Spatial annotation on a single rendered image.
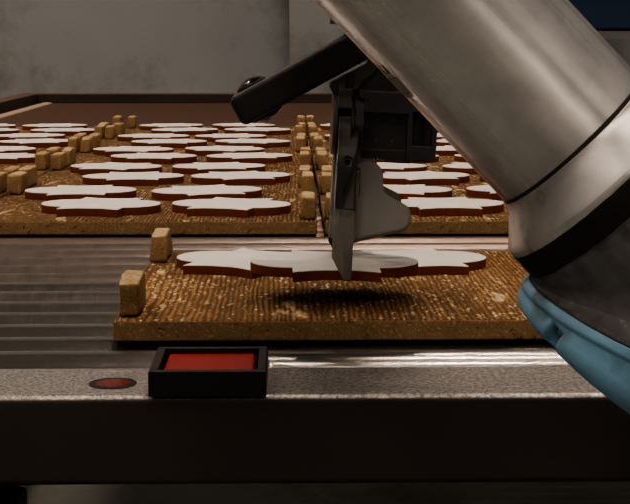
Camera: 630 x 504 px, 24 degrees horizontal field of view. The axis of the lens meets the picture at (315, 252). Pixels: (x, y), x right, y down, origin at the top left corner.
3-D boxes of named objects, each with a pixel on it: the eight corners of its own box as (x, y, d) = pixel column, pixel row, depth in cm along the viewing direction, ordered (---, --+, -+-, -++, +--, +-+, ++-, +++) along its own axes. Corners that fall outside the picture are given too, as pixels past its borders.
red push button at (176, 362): (254, 393, 94) (254, 372, 94) (161, 394, 94) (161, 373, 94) (256, 372, 100) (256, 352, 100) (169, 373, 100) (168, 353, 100)
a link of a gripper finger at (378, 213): (411, 273, 109) (413, 157, 112) (332, 270, 109) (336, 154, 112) (407, 284, 112) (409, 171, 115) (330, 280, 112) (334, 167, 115)
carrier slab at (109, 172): (312, 200, 202) (312, 168, 201) (15, 200, 201) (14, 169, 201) (310, 176, 236) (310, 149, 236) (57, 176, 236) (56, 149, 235)
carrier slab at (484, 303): (663, 339, 109) (664, 318, 109) (113, 342, 108) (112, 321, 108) (571, 266, 143) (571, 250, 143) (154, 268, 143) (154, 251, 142)
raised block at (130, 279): (139, 318, 109) (139, 281, 109) (115, 318, 109) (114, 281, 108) (147, 303, 115) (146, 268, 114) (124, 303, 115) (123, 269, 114)
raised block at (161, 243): (168, 263, 135) (167, 235, 135) (148, 263, 135) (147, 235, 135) (173, 253, 141) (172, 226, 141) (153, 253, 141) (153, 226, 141)
